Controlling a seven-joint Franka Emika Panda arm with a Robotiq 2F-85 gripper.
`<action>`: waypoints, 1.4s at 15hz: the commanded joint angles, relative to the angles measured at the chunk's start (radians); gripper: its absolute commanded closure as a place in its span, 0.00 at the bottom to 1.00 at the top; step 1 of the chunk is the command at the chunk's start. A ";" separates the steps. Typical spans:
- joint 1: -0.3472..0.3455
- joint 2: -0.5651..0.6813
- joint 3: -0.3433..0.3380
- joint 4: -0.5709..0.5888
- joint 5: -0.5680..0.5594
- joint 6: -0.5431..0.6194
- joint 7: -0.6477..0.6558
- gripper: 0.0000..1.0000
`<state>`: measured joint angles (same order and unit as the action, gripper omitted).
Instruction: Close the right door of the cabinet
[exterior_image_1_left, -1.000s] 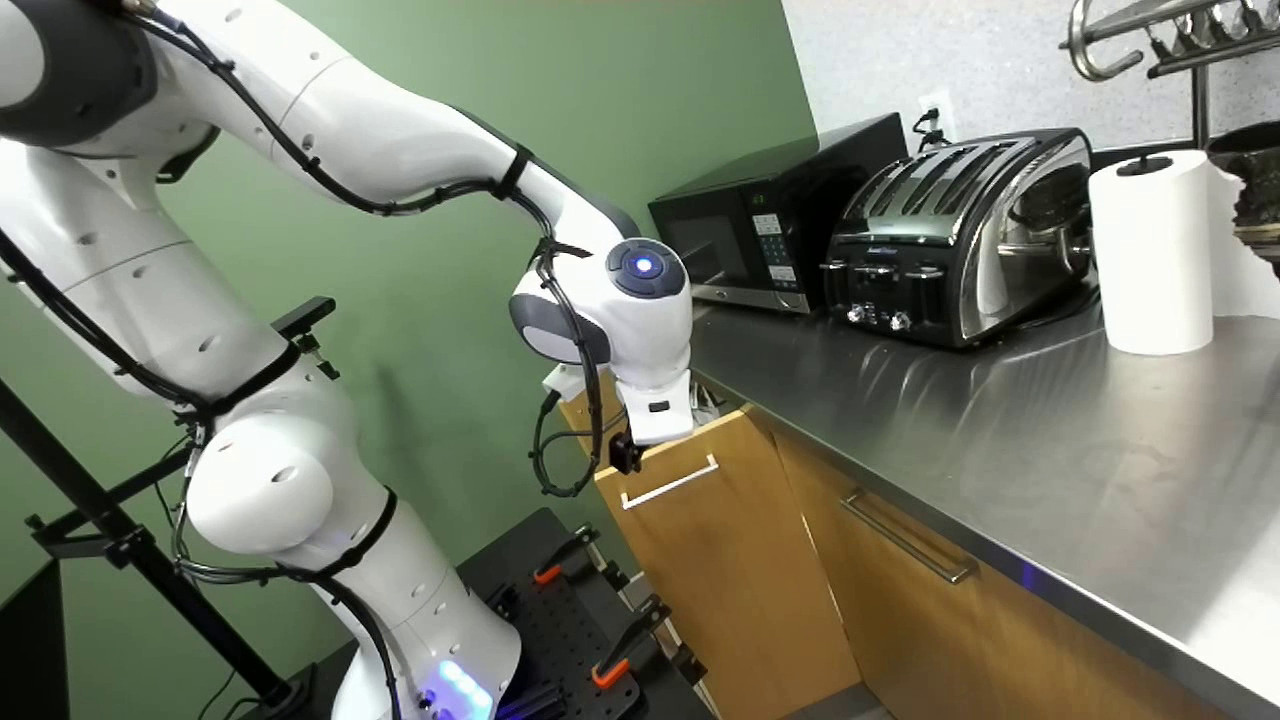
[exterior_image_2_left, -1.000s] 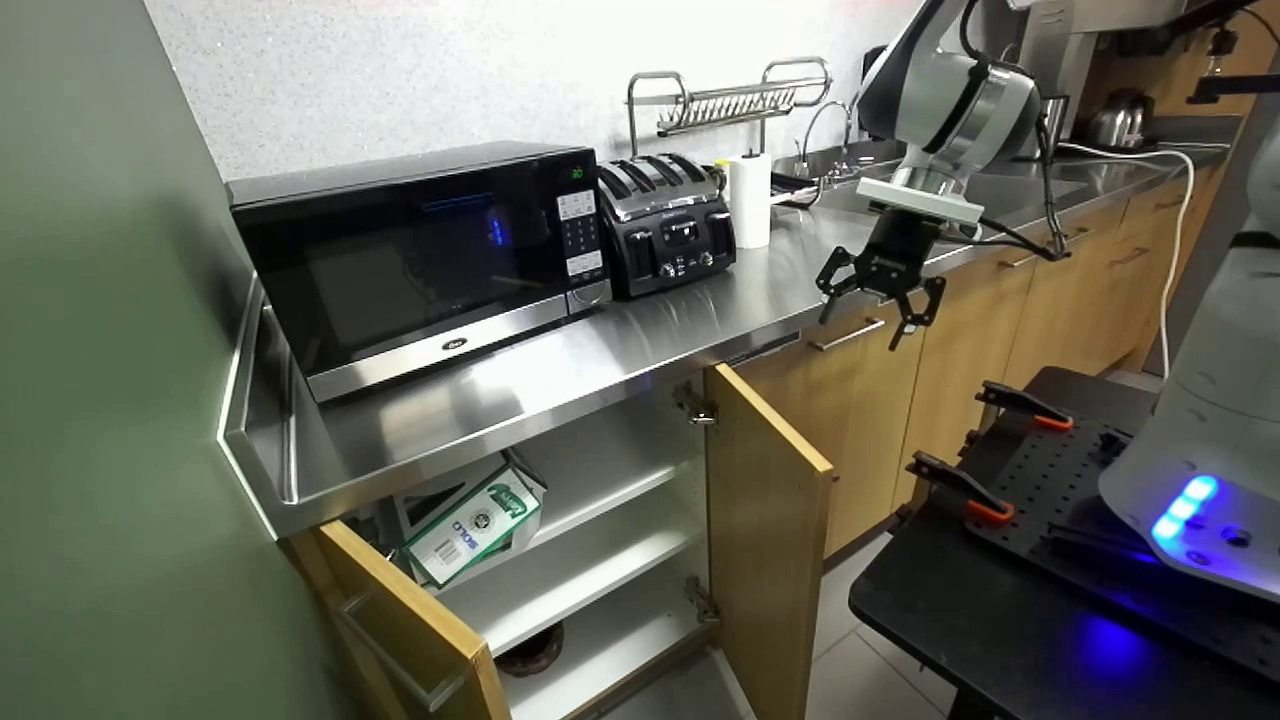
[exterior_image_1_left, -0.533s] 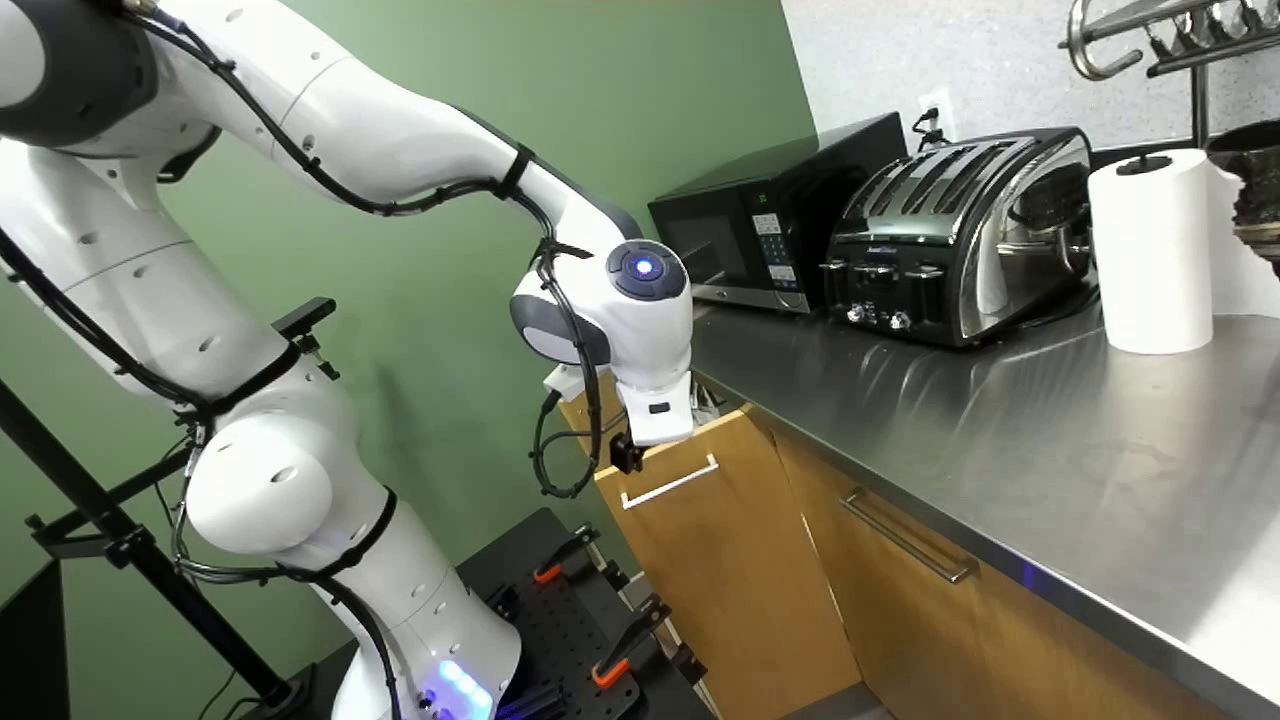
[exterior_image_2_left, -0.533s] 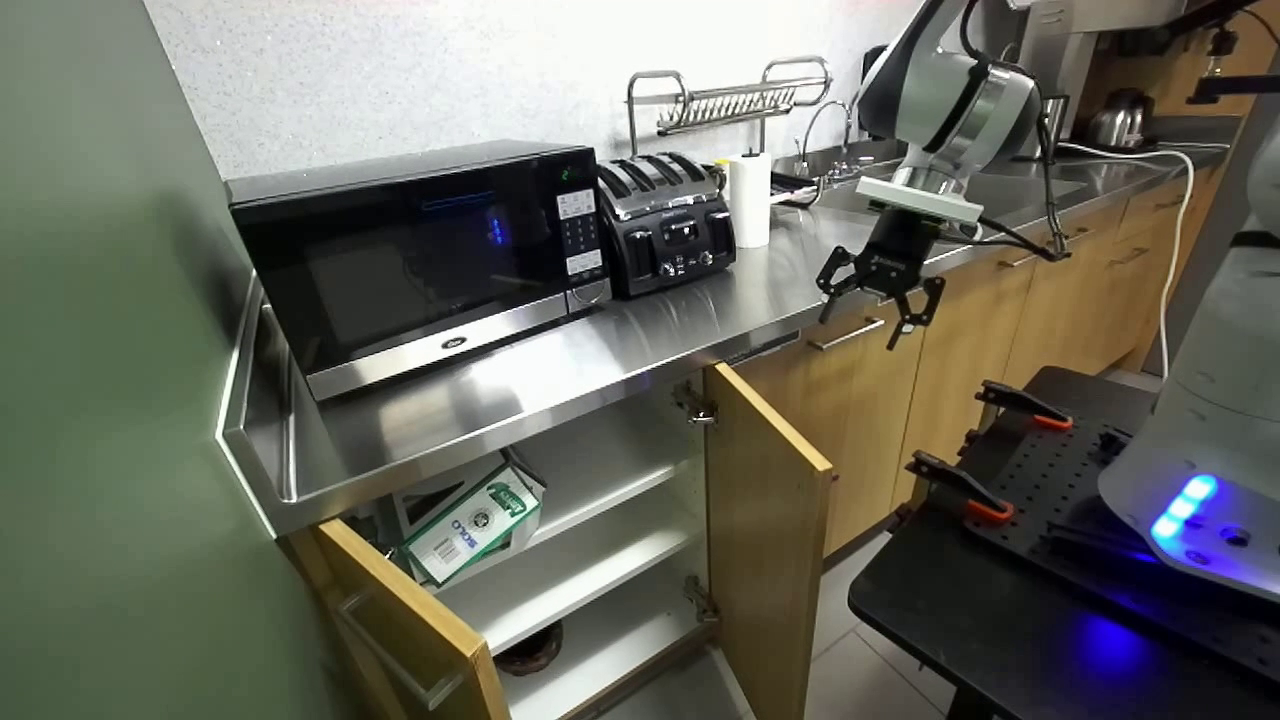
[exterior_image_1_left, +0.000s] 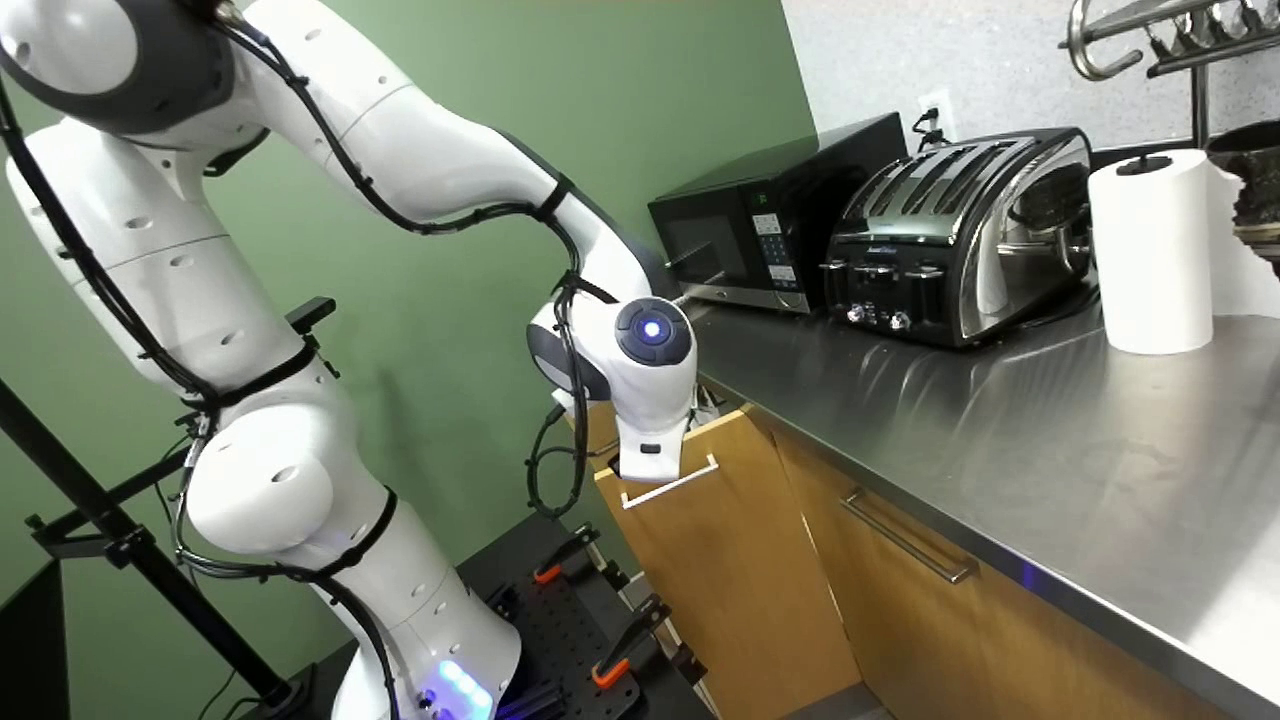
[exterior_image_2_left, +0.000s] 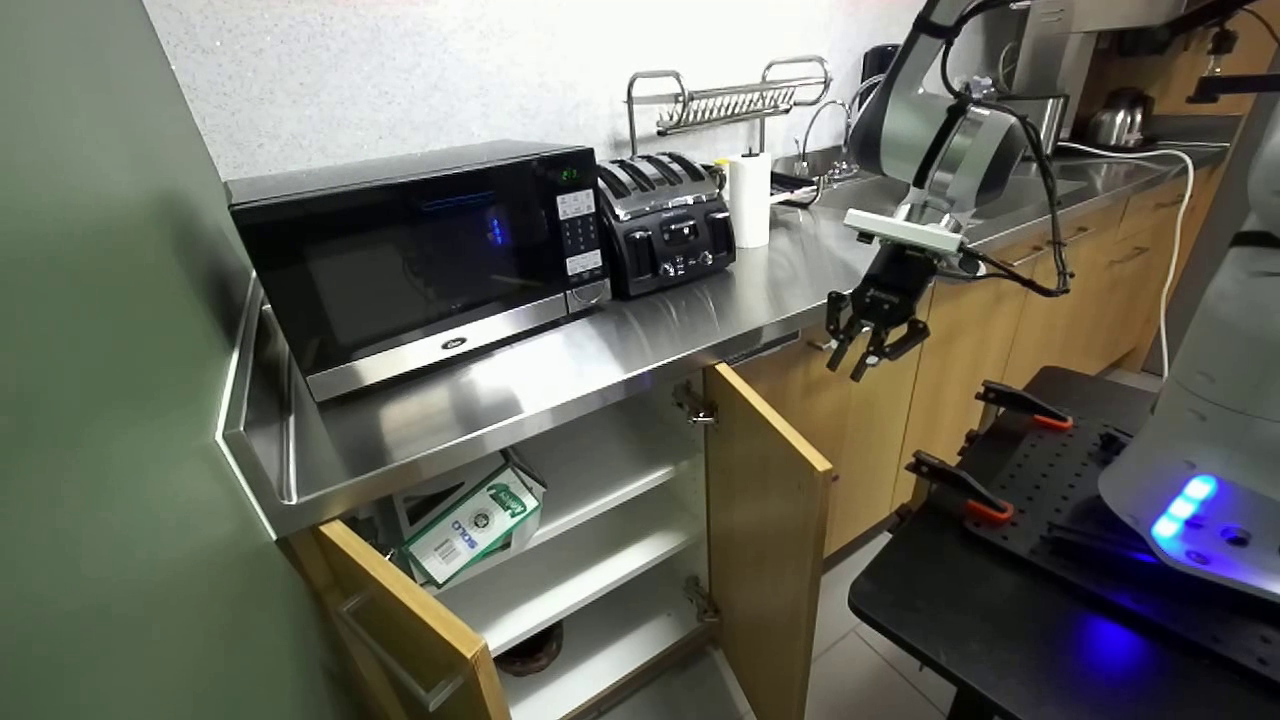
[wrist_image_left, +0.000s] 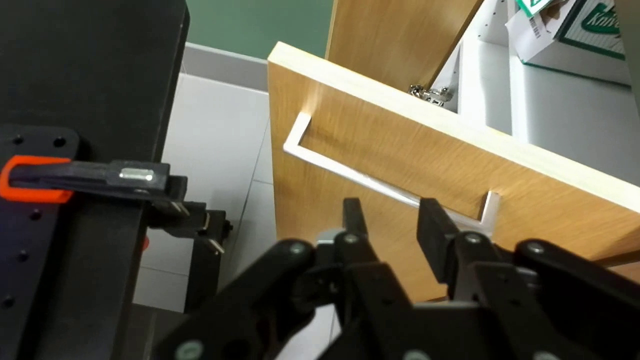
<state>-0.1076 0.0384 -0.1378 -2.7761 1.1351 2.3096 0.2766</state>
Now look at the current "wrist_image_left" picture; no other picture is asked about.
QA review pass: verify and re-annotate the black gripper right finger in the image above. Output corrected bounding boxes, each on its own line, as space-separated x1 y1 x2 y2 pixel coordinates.
416 196 640 360

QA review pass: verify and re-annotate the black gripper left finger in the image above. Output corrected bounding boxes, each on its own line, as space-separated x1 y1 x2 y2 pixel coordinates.
153 196 416 360

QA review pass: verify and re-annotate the silver bar door handle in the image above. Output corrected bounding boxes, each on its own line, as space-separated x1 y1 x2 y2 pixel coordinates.
282 108 502 235

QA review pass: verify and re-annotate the wooden cabinet with steel counter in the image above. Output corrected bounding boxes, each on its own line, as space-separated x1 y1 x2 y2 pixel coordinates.
428 0 640 190

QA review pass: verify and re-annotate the silver door hinge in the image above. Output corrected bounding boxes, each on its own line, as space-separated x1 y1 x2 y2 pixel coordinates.
407 81 460 109

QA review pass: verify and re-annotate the black clamp orange grip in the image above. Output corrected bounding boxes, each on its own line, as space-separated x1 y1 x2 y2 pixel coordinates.
0 153 237 260

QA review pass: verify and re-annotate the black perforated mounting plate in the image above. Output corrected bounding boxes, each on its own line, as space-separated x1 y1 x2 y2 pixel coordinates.
0 123 85 360

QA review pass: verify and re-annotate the green and white box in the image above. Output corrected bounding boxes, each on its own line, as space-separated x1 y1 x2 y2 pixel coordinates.
504 0 636 85

